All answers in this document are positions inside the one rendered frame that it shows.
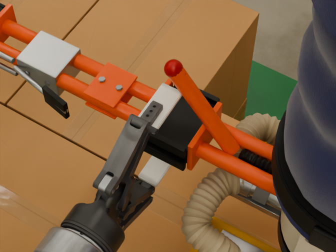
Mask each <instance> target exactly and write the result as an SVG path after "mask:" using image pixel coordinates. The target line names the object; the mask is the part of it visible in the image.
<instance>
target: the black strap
mask: <svg viewBox="0 0 336 252"><path fill-rule="evenodd" d="M286 111H287V110H286ZM286 111H285V112H284V114H283V116H282V118H281V120H280V122H279V125H278V129H277V132H276V136H275V141H274V145H273V150H272V158H271V170H272V178H273V182H274V185H275V189H276V192H277V194H278V196H279V198H280V201H281V203H282V205H283V206H284V208H285V209H286V211H287V212H288V214H289V215H290V217H291V218H292V219H293V220H294V221H295V222H296V224H297V225H298V226H299V227H300V228H301V229H302V230H303V231H304V232H305V233H307V234H308V235H309V236H310V237H309V240H308V243H310V244H311V245H313V246H315V247H317V248H319V249H321V250H323V251H325V252H336V222H335V221H333V220H332V219H330V218H329V217H327V216H326V215H324V214H323V213H321V212H320V211H319V210H317V209H316V208H314V207H313V206H312V205H311V204H310V203H309V202H308V201H307V200H306V199H305V198H304V196H303V194H302V193H301V191H300V189H299V187H298V185H297V183H296V181H295V179H294V178H293V176H292V174H291V171H290V169H289V167H288V164H287V162H286V158H285V148H284V129H285V119H286Z"/></svg>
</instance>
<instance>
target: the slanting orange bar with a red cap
mask: <svg viewBox="0 0 336 252"><path fill-rule="evenodd" d="M164 72H165V74H166V75H167V76H168V77H169V78H170V80H171V81H172V82H173V84H174V85H175V86H176V88H177V89H178V91H179V92H180V93H181V95H182V96H183V97H184V99H185V100H186V101H187V103H188V104H189V106H190V107H191V108H192V110H193V111H194V112H195V114H196V115H197V116H198V118H199V119H200V120H201V122H202V123H203V125H204V126H205V127H206V129H207V130H208V131H209V133H210V134H211V135H212V137H213V138H214V139H215V141H216V142H217V144H218V145H219V146H220V148H221V149H222V150H223V151H224V152H226V153H228V154H230V155H234V154H236V153H237V152H238V151H239V149H240V146H239V144H238V143H237V141H236V140H235V138H234V137H233V136H232V134H231V133H230V131H229V130H228V129H227V127H226V126H225V124H224V123H223V122H222V120H221V119H220V117H219V116H218V115H217V113H216V112H215V111H214V109H213V108H212V106H211V105H210V104H209V102H208V101H207V99H206V98H205V97H204V95H203V94H202V92H201V91H200V90H199V88H198V87H197V85H196V84H195V83H194V81H193V80H192V78H191V77H190V76H189V74H188V73H187V71H186V70H185V69H184V67H183V65H182V63H181V62H180V61H179V60H177V59H171V60H169V61H167V62H166V63H165V66H164Z"/></svg>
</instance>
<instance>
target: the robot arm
mask: <svg viewBox="0 0 336 252"><path fill-rule="evenodd" d="M181 97H182V94H181V93H180V92H179V90H178V89H176V88H174V87H172V86H169V85H167V84H165V83H162V84H161V86H160V87H159V88H158V90H157V91H156V92H155V94H154V95H153V96H152V98H151V99H150V101H149V102H148V103H147V105H146V106H145V107H144V109H143V110H142V111H141V113H140V114H139V115H138V116H136V115H134V114H131V115H130V116H129V117H128V119H127V121H126V123H125V125H124V127H123V129H122V131H121V133H120V135H119V137H118V139H117V141H116V143H115V145H114V147H113V149H112V151H111V153H110V155H109V157H108V159H107V161H106V162H105V164H104V166H103V168H102V170H101V172H100V173H99V175H98V176H97V178H96V179H95V180H94V182H93V185H92V186H93V187H94V188H96V189H98V190H97V193H96V197H95V199H94V202H93V203H77V204H76V205H75V206H74V207H73V208H72V209H71V211H70V212H69V213H68V215H67V216H66V218H65V219H64V220H63V222H62V223H61V225H60V227H59V226H55V227H52V228H51V229H49V230H48V232H47V234H46V235H45V236H44V238H43V239H42V240H41V241H40V243H39V244H38V246H37V247H36V248H35V250H34V251H33V252H117V251H118V249H119V248H120V246H121V245H122V243H123V242H124V240H125V233H124V231H125V230H126V229H127V227H128V226H129V225H130V224H131V223H132V222H133V221H134V220H135V219H136V218H137V217H138V216H139V215H140V214H141V213H142V212H143V211H144V210H145V209H146V208H147V207H148V206H149V205H150V204H151V203H152V201H153V197H152V196H151V195H152V194H153V193H154V192H155V187H157V186H158V185H159V183H160V182H161V180H162V179H163V177H164V176H165V174H166V173H167V171H168V170H169V168H170V167H171V165H170V164H168V163H166V162H164V161H162V160H160V159H158V158H156V157H154V156H151V158H150V159H149V161H148V162H147V163H146V165H145V166H144V168H143V169H142V171H141V172H140V174H139V175H138V178H136V177H135V178H134V173H135V171H136V169H137V166H138V164H139V161H140V159H141V157H142V154H143V152H144V150H145V147H146V145H147V142H148V140H149V138H150V135H151V134H157V133H158V131H159V128H160V127H161V125H162V124H163V123H164V121H165V120H166V118H167V117H168V115H169V114H170V113H171V111H172V110H173V108H174V107H175V106H176V104H177V103H178V101H179V100H180V98H181ZM140 179H141V180H140Z"/></svg>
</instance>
